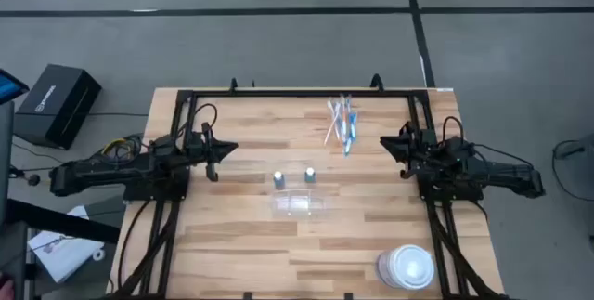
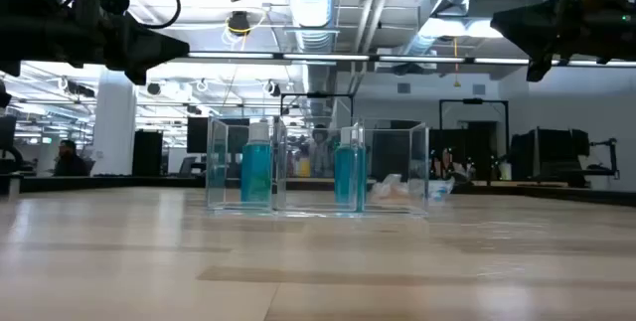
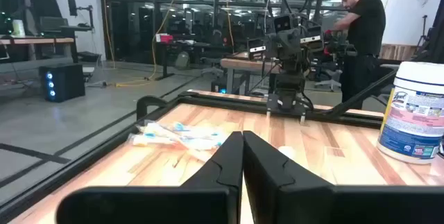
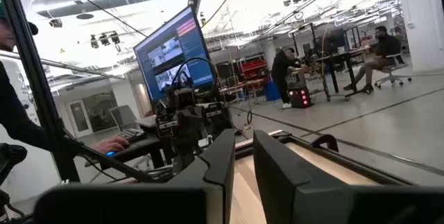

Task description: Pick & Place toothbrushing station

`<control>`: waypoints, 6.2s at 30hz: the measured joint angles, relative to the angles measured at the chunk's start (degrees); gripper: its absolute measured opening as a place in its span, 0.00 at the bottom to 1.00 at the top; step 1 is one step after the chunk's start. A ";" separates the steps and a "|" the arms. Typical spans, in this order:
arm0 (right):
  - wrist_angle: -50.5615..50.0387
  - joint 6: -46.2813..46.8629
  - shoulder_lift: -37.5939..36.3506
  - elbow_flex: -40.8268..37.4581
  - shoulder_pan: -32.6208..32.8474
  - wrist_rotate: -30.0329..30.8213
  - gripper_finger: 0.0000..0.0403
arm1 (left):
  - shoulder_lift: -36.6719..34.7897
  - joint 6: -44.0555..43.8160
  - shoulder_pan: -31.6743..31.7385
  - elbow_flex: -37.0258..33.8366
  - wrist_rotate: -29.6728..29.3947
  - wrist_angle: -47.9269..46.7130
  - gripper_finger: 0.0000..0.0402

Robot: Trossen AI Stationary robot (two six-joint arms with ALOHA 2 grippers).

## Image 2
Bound orange toothbrush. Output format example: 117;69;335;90
370;172;403;201

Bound black monitor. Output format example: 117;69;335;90
186;116;249;154

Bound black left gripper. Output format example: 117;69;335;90
64;7;191;86

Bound black gantry frame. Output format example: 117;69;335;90
279;91;356;126
438;97;511;183

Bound white pillar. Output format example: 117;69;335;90
92;65;138;177

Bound yellow hanging cord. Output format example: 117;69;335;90
451;37;461;88

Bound black ceiling device yellow cable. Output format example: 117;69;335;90
226;10;269;38

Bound clear acrylic three-compartment organizer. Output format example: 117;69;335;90
205;114;431;219

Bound long ceiling light strip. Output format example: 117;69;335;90
187;51;636;68

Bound ribbed silver ventilation duct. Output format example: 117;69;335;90
285;0;340;113

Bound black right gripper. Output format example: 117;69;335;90
490;0;605;82

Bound person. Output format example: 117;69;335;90
53;139;90;178

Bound blue mouthwash bottle white cap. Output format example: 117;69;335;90
240;120;274;207
333;124;368;213

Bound black cabinet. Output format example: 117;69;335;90
131;129;164;178

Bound dark desk equipment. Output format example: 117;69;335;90
0;114;20;176

